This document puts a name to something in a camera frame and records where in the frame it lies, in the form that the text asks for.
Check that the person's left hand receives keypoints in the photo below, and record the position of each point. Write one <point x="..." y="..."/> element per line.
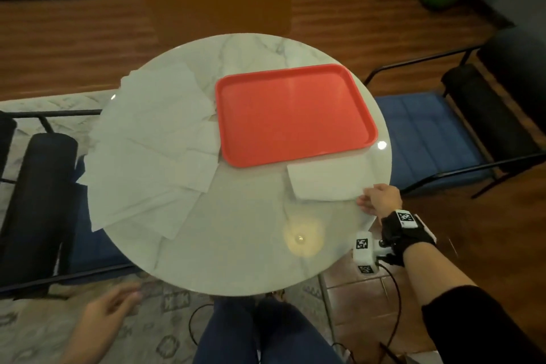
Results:
<point x="98" y="325"/>

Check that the person's right hand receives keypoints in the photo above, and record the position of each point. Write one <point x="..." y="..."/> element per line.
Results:
<point x="384" y="199"/>

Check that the red plastic tray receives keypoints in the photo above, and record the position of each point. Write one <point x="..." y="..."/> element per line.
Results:
<point x="294" y="116"/>

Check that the pile of white paper napkins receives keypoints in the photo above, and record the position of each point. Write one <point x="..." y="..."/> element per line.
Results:
<point x="149" y="154"/>

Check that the person's right forearm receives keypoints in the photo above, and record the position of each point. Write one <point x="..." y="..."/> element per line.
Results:
<point x="460" y="304"/>

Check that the person's legs in blue jeans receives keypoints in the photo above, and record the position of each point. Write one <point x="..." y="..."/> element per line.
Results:
<point x="256" y="334"/>

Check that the blue chair with black bolsters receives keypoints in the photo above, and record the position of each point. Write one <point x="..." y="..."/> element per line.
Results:
<point x="426" y="137"/>
<point x="38" y="206"/>

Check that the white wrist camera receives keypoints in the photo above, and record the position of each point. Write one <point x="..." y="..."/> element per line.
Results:
<point x="364" y="253"/>

